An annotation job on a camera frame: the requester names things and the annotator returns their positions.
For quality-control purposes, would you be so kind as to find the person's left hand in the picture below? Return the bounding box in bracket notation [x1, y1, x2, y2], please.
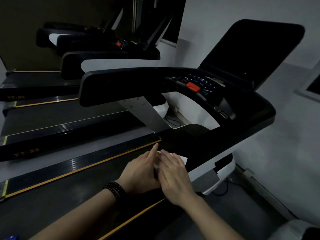
[116, 143, 162, 195]

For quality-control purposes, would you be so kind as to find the person's right hand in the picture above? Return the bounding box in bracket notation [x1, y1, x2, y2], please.
[155, 149, 198, 208]

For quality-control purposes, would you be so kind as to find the white wet wipe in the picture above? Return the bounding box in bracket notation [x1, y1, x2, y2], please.
[154, 151, 188, 170]

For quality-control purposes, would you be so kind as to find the black treadmill with lettered belt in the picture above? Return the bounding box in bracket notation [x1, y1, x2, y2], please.
[0, 18, 305, 240]

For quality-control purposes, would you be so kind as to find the person's left forearm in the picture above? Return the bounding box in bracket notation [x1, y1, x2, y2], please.
[29, 188, 118, 240]

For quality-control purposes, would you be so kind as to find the person's right forearm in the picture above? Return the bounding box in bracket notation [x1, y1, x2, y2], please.
[182, 193, 244, 240]

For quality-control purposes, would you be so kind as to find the black treadmill with orange lettering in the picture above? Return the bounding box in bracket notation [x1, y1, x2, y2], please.
[0, 0, 187, 162]

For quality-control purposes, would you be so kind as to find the black treadmill beside brown panel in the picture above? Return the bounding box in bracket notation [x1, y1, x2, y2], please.
[0, 21, 113, 102]

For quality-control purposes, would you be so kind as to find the brown partition panel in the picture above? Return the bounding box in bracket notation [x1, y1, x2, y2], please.
[0, 0, 135, 73]

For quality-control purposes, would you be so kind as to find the black beaded bracelet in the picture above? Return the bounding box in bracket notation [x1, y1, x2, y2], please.
[102, 181, 127, 202]

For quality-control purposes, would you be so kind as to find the black power cable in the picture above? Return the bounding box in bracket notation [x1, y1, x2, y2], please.
[164, 114, 182, 128]
[197, 180, 229, 197]

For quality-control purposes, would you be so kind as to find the grey floor cable trunking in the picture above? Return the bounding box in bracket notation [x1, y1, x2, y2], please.
[235, 163, 299, 222]

